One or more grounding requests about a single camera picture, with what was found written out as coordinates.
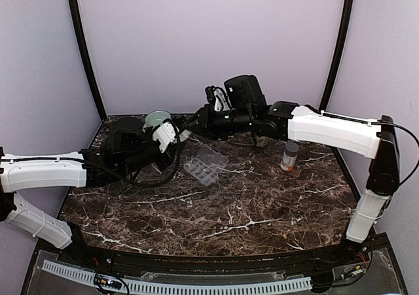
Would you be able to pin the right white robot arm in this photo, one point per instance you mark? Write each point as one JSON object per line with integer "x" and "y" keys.
{"x": 376, "y": 140}

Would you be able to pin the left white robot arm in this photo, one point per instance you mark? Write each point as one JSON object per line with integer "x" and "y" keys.
{"x": 130, "y": 147}

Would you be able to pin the beige ceramic mug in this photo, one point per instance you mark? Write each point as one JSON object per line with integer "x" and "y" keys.
{"x": 261, "y": 141}

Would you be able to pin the clear plastic pill organizer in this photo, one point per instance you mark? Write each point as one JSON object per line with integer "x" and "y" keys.
{"x": 208, "y": 158}

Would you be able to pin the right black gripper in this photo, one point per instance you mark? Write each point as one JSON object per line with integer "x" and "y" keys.
{"x": 203, "y": 123}

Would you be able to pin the right black frame post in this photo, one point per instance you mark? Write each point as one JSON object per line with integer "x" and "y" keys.
{"x": 337, "y": 54}

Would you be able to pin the orange pill bottle grey cap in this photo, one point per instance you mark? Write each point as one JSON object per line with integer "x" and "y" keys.
{"x": 290, "y": 153}

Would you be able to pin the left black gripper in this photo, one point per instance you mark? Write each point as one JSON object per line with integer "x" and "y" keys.
{"x": 165, "y": 163}

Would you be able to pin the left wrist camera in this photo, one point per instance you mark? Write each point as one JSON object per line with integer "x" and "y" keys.
{"x": 165, "y": 134}

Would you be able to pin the white slotted cable duct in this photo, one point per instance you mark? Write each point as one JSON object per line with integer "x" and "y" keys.
{"x": 162, "y": 283}

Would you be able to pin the left black frame post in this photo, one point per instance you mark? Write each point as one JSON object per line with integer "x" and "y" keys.
{"x": 85, "y": 57}

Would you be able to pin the green ceramic bowl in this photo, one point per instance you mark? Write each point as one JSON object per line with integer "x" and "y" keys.
{"x": 156, "y": 118}

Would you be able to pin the small white pill bottle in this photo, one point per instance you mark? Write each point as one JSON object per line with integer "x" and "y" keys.
{"x": 184, "y": 135}

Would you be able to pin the black frame post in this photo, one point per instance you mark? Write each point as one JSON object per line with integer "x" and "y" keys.
{"x": 85, "y": 57}
{"x": 337, "y": 54}

